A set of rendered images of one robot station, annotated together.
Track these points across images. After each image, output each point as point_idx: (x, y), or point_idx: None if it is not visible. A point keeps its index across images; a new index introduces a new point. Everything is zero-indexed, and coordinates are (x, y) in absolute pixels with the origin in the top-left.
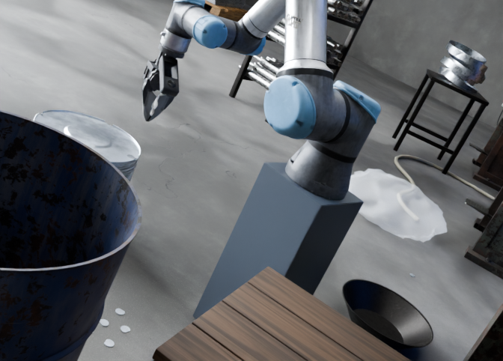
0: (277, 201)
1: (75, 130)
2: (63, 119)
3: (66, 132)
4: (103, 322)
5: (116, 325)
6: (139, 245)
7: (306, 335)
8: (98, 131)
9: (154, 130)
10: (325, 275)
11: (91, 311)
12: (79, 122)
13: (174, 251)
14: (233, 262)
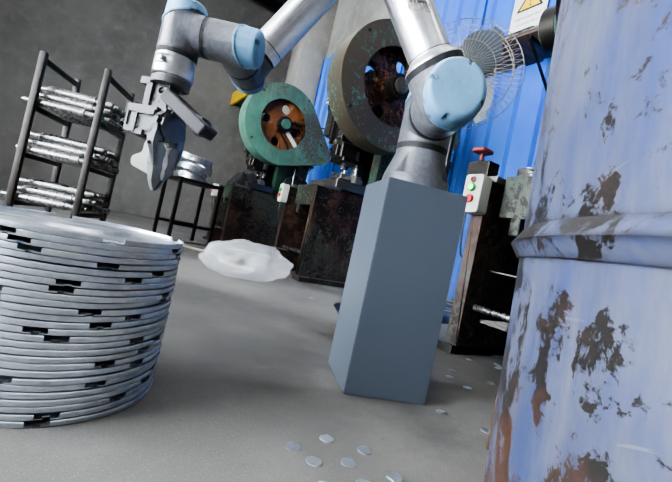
0: (419, 212)
1: (61, 221)
2: (5, 214)
3: (55, 224)
4: (348, 462)
5: (354, 454)
6: (195, 365)
7: None
8: (82, 221)
9: None
10: (301, 318)
11: None
12: (32, 216)
13: (223, 353)
14: (384, 300)
